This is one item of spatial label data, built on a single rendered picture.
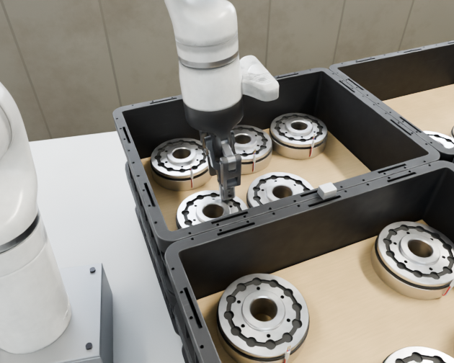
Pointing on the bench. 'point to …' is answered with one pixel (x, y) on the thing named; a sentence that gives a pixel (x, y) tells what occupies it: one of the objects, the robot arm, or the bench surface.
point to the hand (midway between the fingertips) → (220, 178)
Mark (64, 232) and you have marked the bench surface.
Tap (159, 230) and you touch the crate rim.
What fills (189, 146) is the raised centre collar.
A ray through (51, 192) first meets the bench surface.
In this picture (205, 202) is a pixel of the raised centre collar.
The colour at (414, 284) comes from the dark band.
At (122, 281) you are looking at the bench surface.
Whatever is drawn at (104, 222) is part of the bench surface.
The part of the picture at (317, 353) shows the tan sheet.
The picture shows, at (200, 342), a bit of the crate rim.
